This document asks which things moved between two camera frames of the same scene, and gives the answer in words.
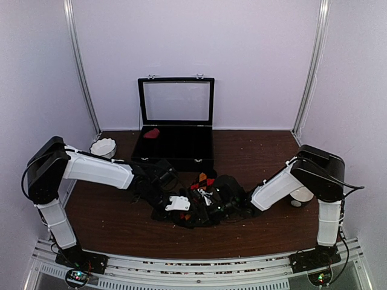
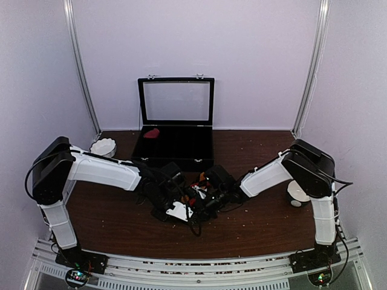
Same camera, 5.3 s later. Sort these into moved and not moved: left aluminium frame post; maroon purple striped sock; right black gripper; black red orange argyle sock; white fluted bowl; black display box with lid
Moved: black red orange argyle sock; right black gripper
Not moved: black display box with lid; white fluted bowl; maroon purple striped sock; left aluminium frame post
